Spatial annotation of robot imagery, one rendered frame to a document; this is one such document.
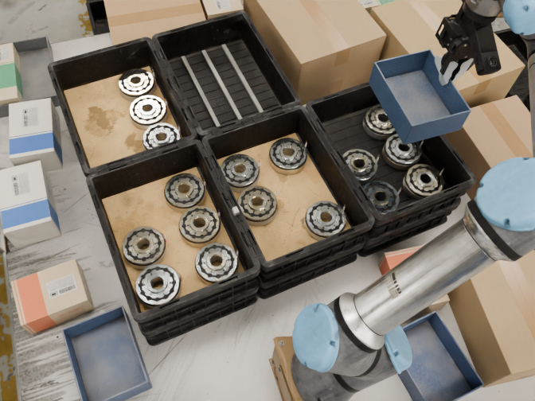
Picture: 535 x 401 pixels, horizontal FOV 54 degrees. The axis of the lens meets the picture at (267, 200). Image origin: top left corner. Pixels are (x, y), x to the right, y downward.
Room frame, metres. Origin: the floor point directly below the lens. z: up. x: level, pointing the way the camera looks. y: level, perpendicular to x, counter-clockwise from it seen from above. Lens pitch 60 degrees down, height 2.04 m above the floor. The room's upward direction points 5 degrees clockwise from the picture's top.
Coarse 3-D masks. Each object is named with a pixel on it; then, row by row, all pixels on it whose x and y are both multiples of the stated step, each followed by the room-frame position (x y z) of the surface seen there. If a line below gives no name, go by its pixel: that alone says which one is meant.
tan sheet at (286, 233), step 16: (224, 160) 0.82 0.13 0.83; (256, 160) 0.83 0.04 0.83; (272, 176) 0.78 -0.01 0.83; (288, 176) 0.78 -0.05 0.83; (304, 176) 0.79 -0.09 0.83; (320, 176) 0.79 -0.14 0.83; (272, 192) 0.73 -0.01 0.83; (288, 192) 0.73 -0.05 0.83; (304, 192) 0.74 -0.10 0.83; (320, 192) 0.74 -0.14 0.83; (288, 208) 0.68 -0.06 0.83; (304, 208) 0.69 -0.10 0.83; (272, 224) 0.63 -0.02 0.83; (288, 224) 0.63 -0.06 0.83; (256, 240) 0.58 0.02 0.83; (272, 240) 0.59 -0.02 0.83; (288, 240) 0.59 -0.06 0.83; (304, 240) 0.59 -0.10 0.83; (272, 256) 0.54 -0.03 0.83
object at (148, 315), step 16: (192, 144) 0.79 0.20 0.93; (144, 160) 0.73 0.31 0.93; (208, 160) 0.74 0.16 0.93; (96, 176) 0.67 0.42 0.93; (224, 192) 0.66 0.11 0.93; (96, 208) 0.58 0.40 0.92; (240, 224) 0.57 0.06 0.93; (112, 240) 0.50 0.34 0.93; (112, 256) 0.46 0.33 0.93; (256, 256) 0.49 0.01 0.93; (240, 272) 0.45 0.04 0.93; (256, 272) 0.46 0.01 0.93; (128, 288) 0.39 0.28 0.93; (208, 288) 0.41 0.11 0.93; (224, 288) 0.42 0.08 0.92; (128, 304) 0.36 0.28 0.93; (176, 304) 0.36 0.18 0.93; (144, 320) 0.33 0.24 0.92
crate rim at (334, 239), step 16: (288, 112) 0.92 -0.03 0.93; (304, 112) 0.93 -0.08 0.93; (240, 128) 0.85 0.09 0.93; (208, 144) 0.79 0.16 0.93; (336, 160) 0.78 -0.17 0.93; (224, 176) 0.70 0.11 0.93; (352, 192) 0.69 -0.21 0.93; (368, 208) 0.65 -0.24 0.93; (368, 224) 0.60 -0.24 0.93; (320, 240) 0.55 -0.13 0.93; (336, 240) 0.55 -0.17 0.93; (288, 256) 0.50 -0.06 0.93; (304, 256) 0.51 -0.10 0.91
